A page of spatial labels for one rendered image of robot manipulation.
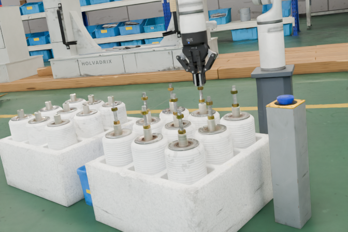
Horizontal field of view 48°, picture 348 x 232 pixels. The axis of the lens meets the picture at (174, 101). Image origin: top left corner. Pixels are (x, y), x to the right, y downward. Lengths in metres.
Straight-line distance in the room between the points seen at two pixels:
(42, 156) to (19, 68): 2.94
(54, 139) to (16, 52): 2.97
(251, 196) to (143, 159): 0.31
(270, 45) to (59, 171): 0.84
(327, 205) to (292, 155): 0.24
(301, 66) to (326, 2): 6.43
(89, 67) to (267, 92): 2.30
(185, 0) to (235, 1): 8.37
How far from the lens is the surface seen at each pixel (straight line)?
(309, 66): 2.90
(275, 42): 1.46
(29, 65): 4.34
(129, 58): 3.32
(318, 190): 1.24
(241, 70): 2.96
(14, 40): 4.23
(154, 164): 0.99
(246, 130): 1.08
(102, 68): 3.46
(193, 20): 1.10
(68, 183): 1.31
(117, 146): 1.06
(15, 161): 1.52
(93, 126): 1.37
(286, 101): 0.95
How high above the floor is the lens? 0.57
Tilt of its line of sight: 13 degrees down
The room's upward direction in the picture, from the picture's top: 8 degrees counter-clockwise
